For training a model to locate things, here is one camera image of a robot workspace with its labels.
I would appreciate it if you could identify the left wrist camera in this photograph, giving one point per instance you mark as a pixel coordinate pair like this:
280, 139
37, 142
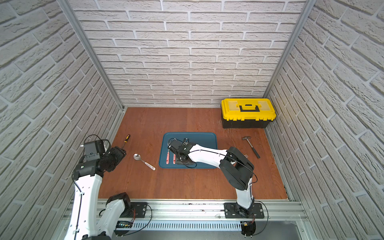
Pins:
93, 150

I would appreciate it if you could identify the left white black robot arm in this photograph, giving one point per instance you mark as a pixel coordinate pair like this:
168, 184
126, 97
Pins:
87, 178

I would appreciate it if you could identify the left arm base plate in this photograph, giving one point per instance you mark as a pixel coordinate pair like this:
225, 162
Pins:
138, 210

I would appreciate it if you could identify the teal plastic tray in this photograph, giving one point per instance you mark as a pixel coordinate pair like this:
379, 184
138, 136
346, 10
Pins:
208, 140

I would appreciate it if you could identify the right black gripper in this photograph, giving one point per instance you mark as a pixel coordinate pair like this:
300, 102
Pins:
177, 160

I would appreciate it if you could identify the yellow black toolbox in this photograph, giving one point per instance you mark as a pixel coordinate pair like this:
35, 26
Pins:
246, 113

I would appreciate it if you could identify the round black connector box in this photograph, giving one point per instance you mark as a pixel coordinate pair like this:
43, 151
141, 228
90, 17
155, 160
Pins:
248, 228

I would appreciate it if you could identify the aluminium front rail frame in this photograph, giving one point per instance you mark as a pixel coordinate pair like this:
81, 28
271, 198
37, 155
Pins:
283, 220

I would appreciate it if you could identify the white handled spoon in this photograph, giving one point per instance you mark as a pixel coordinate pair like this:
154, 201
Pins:
138, 157

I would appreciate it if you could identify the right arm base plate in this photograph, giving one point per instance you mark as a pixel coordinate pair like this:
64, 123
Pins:
235, 211

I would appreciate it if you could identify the small green controller board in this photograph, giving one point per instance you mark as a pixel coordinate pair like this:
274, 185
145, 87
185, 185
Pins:
124, 225

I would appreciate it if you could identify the black handled hammer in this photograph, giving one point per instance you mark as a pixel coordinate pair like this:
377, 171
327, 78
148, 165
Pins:
247, 138

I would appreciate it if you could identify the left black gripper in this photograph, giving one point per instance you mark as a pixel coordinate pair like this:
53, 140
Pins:
117, 154

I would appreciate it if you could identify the pink handled fork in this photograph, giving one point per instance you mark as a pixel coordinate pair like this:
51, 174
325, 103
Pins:
168, 157

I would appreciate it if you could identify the yellow black handled file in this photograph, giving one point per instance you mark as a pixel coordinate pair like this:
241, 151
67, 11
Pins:
126, 140

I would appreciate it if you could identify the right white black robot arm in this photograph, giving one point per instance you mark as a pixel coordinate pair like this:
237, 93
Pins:
237, 169

